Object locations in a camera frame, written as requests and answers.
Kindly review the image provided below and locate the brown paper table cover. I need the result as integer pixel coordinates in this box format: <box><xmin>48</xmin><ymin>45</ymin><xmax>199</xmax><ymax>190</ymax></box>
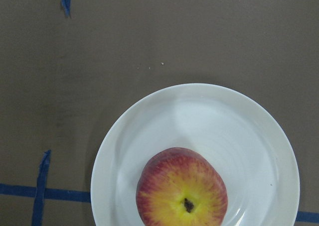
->
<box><xmin>0</xmin><ymin>0</ymin><xmax>319</xmax><ymax>226</ymax></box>

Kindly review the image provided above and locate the red yellow apple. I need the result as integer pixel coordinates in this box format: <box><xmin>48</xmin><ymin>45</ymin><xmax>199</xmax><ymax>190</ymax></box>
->
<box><xmin>136</xmin><ymin>147</ymin><xmax>228</xmax><ymax>226</ymax></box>

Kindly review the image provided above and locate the white round plate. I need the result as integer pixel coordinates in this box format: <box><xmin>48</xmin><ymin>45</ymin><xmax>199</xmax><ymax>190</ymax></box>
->
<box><xmin>90</xmin><ymin>83</ymin><xmax>300</xmax><ymax>226</ymax></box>

